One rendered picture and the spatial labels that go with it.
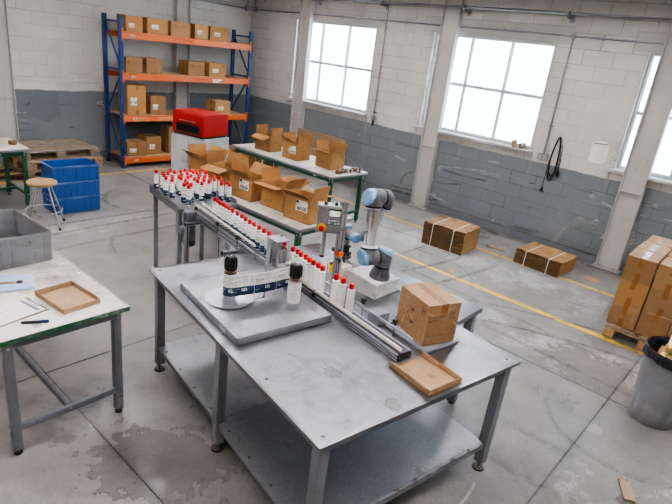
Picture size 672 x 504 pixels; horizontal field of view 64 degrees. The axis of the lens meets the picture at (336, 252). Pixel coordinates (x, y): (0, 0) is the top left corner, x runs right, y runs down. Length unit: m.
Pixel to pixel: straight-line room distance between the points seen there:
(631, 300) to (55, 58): 9.13
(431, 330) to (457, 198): 6.10
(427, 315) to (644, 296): 3.27
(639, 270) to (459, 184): 3.98
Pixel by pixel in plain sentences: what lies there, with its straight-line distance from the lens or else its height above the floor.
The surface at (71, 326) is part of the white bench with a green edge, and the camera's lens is 3.49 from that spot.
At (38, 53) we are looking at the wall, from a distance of 10.42.
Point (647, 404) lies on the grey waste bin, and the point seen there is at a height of 0.18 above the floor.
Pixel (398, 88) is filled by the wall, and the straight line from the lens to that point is 9.81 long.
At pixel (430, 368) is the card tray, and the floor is 0.83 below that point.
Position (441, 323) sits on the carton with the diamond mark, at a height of 0.99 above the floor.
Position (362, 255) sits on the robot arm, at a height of 1.14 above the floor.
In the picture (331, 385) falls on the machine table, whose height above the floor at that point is 0.83.
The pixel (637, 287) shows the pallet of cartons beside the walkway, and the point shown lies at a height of 0.60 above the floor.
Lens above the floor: 2.46
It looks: 21 degrees down
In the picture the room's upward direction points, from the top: 7 degrees clockwise
